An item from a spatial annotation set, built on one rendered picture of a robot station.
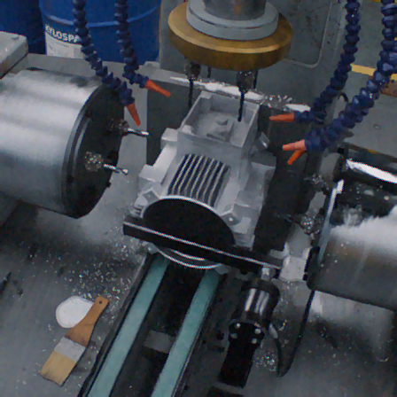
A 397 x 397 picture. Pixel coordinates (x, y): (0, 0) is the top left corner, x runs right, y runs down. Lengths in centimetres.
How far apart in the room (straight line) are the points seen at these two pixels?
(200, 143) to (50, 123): 24
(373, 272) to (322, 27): 43
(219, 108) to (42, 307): 50
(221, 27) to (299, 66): 32
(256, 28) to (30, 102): 40
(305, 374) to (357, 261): 29
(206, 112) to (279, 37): 24
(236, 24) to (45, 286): 64
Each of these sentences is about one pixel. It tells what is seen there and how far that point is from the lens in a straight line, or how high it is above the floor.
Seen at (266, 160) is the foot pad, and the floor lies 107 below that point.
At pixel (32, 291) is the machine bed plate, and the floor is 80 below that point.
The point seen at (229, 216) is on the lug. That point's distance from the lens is 81.
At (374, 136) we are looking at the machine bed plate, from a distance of 153.
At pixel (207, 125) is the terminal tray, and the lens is 91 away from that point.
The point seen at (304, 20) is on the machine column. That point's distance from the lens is 97.
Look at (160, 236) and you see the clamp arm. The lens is 85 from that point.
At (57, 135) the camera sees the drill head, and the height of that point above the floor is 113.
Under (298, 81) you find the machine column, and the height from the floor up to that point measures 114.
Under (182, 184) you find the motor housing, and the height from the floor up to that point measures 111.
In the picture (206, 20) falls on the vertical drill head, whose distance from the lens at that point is 73.
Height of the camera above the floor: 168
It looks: 45 degrees down
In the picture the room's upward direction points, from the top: 5 degrees clockwise
